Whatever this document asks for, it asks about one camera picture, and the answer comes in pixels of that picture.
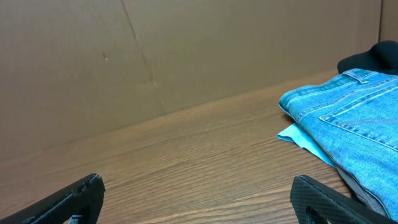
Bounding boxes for grey shorts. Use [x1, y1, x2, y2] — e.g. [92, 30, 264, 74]
[336, 166, 390, 218]

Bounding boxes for blue denim jeans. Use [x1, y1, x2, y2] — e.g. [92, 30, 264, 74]
[279, 68, 397, 220]

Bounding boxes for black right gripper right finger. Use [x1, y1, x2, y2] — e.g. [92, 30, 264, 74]
[290, 175, 397, 224]

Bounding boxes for light blue cloth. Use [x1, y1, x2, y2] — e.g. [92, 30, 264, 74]
[277, 123, 334, 167]

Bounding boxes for black garment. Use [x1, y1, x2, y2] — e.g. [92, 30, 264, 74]
[337, 40, 398, 75]

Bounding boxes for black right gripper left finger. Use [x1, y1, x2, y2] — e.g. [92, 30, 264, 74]
[1, 174, 105, 224]

